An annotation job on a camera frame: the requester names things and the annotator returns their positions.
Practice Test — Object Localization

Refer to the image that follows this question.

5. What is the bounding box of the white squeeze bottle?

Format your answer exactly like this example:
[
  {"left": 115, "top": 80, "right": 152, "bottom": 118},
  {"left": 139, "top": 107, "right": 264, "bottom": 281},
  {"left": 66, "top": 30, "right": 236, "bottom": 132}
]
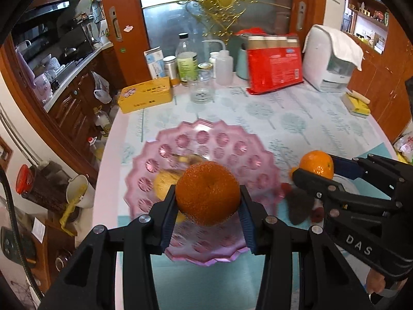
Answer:
[{"left": 203, "top": 40, "right": 233, "bottom": 85}]

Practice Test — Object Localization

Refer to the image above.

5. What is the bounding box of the spotted yellow banana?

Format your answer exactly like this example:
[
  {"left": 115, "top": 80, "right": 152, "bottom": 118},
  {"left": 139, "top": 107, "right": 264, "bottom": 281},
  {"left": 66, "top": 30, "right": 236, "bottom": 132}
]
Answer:
[{"left": 171, "top": 153, "right": 210, "bottom": 165}]

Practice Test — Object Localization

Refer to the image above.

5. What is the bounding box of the hanging plastic bag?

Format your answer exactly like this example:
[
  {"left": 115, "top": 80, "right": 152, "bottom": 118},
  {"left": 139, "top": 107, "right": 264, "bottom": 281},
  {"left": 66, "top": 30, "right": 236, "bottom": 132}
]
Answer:
[{"left": 92, "top": 71, "right": 113, "bottom": 104}]

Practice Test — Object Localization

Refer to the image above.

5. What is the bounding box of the speckled yellow pear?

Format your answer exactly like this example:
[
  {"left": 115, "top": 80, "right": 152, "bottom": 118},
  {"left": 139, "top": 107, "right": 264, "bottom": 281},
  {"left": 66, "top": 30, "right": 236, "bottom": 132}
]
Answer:
[{"left": 153, "top": 171, "right": 186, "bottom": 223}]

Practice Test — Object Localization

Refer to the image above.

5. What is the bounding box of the pink plastic bowl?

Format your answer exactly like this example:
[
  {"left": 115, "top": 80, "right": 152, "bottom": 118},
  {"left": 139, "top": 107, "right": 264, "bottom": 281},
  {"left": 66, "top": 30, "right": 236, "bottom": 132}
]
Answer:
[{"left": 124, "top": 119, "right": 292, "bottom": 267}]

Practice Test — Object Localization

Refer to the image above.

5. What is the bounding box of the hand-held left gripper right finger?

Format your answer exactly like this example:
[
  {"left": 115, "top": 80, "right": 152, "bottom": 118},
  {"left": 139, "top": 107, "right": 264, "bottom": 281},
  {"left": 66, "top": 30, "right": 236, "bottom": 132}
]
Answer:
[{"left": 238, "top": 185, "right": 371, "bottom": 310}]

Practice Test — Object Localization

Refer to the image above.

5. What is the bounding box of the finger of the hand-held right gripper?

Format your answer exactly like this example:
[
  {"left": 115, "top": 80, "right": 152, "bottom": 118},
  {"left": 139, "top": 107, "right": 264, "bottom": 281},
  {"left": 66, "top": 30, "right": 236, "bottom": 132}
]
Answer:
[
  {"left": 292, "top": 168, "right": 404, "bottom": 214},
  {"left": 329, "top": 154, "right": 413, "bottom": 201}
]

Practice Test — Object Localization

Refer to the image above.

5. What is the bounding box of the wooden kitchen base cabinet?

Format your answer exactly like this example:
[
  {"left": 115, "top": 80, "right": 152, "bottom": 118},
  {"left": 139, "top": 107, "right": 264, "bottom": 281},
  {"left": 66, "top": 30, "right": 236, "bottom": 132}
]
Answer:
[{"left": 45, "top": 45, "right": 130, "bottom": 136}]

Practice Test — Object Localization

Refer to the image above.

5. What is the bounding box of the glass bottle with green label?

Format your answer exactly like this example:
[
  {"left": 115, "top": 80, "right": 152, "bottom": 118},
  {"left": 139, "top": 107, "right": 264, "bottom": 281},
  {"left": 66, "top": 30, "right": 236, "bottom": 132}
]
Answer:
[{"left": 176, "top": 33, "right": 199, "bottom": 86}]

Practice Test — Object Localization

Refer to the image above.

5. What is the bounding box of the red pack of paper cups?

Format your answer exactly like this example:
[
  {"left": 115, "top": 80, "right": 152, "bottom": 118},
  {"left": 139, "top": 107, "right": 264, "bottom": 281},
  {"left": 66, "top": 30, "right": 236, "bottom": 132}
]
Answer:
[{"left": 235, "top": 27, "right": 304, "bottom": 96}]

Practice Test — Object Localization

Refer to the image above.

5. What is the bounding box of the teal jug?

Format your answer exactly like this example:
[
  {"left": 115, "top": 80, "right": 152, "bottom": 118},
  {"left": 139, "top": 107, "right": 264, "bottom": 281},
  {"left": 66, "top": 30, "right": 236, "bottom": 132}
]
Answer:
[{"left": 235, "top": 35, "right": 250, "bottom": 81}]

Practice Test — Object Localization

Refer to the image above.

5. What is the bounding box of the black device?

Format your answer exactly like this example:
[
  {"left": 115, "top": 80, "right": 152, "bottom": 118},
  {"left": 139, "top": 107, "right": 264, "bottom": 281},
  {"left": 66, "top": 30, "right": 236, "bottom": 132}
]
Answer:
[{"left": 0, "top": 226, "right": 37, "bottom": 268}]

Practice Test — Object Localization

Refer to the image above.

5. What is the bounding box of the silver door handle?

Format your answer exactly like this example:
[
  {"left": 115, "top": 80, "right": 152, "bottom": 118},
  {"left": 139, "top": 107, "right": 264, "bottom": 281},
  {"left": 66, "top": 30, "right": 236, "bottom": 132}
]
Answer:
[
  {"left": 109, "top": 6, "right": 122, "bottom": 42},
  {"left": 296, "top": 2, "right": 306, "bottom": 31}
]

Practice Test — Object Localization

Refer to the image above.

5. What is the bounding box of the yellow peel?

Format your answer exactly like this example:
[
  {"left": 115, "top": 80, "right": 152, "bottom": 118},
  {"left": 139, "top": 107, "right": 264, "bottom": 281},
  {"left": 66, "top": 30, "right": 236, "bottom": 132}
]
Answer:
[{"left": 60, "top": 183, "right": 88, "bottom": 236}]

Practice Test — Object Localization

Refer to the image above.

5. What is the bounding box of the white carton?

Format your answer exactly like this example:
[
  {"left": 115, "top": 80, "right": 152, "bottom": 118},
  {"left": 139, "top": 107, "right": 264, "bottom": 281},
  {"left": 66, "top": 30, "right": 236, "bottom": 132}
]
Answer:
[{"left": 144, "top": 47, "right": 166, "bottom": 80}]

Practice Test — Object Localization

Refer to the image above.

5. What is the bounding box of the small glass jar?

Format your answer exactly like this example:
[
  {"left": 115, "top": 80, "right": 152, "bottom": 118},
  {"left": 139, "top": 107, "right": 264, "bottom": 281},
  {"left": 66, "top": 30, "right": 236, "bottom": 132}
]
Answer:
[{"left": 197, "top": 62, "right": 214, "bottom": 80}]

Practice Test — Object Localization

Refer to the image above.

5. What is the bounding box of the white countertop appliance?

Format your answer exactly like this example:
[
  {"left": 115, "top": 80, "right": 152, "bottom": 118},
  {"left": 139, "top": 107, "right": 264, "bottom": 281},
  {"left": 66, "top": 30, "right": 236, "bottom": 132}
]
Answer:
[{"left": 303, "top": 24, "right": 355, "bottom": 92}]

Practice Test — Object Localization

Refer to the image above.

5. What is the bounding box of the dark avocado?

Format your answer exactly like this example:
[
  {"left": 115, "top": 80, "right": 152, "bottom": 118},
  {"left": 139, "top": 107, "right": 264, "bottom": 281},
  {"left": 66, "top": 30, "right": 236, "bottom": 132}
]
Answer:
[{"left": 287, "top": 187, "right": 315, "bottom": 225}]

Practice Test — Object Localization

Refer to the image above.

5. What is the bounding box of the clear glass cup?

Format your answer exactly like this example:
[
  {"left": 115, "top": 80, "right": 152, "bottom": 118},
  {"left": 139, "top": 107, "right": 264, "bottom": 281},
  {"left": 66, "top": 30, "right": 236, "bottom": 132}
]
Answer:
[{"left": 189, "top": 71, "right": 215, "bottom": 104}]

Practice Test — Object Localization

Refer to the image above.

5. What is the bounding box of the yellow sponge pack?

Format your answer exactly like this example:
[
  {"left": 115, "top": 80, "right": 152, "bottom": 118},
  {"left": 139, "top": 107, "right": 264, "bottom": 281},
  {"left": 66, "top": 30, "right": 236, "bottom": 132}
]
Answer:
[{"left": 343, "top": 91, "right": 371, "bottom": 118}]

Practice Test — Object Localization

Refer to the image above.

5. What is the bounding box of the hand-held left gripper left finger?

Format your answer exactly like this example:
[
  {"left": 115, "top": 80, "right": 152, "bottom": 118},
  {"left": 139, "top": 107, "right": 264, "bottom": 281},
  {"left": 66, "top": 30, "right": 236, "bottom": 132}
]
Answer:
[{"left": 39, "top": 187, "right": 179, "bottom": 310}]

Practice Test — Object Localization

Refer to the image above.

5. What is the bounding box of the white enamel pot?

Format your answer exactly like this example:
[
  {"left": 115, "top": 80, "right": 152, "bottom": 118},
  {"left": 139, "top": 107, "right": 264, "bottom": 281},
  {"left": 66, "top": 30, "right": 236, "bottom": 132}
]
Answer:
[{"left": 66, "top": 175, "right": 96, "bottom": 209}]

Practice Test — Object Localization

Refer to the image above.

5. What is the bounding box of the metal can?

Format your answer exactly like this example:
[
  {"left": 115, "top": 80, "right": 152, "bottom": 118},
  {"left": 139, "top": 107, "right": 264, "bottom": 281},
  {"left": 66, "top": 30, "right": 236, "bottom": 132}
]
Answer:
[{"left": 163, "top": 56, "right": 178, "bottom": 87}]

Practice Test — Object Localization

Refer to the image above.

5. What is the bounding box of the person's right hand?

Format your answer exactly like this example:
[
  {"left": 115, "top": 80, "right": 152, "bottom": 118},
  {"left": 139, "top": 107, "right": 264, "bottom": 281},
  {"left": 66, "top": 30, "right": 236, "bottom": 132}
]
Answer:
[{"left": 366, "top": 269, "right": 387, "bottom": 296}]

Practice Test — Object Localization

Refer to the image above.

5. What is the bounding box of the red-lidded jar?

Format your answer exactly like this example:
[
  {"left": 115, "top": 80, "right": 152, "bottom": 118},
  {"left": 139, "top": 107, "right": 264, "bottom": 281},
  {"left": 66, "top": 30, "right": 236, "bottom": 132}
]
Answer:
[{"left": 15, "top": 164, "right": 70, "bottom": 215}]

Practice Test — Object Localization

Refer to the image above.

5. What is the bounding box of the pink floral kettle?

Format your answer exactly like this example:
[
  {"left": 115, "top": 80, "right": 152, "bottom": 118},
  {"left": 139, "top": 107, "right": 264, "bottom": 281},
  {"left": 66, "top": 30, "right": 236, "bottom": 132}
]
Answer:
[{"left": 34, "top": 73, "right": 54, "bottom": 104}]

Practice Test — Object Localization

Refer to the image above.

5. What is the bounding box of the white towel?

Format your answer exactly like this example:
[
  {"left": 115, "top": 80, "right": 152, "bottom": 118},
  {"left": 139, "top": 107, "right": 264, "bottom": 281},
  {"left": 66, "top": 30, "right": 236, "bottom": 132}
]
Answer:
[{"left": 314, "top": 24, "right": 363, "bottom": 71}]

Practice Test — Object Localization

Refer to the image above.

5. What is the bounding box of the teal striped placemat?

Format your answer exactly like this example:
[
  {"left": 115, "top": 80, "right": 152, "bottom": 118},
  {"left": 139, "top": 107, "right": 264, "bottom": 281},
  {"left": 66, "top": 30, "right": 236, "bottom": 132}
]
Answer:
[{"left": 116, "top": 140, "right": 399, "bottom": 310}]

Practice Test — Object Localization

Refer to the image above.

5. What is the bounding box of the yellow tin box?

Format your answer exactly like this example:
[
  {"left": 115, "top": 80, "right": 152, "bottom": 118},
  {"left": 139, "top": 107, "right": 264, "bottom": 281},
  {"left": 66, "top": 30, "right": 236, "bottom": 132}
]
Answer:
[{"left": 117, "top": 77, "right": 174, "bottom": 114}]

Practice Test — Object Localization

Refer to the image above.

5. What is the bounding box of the oil bottle with red cap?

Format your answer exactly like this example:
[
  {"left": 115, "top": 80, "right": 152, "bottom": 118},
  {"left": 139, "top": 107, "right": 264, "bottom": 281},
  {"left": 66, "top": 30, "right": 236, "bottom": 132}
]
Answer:
[{"left": 88, "top": 136, "right": 105, "bottom": 162}]

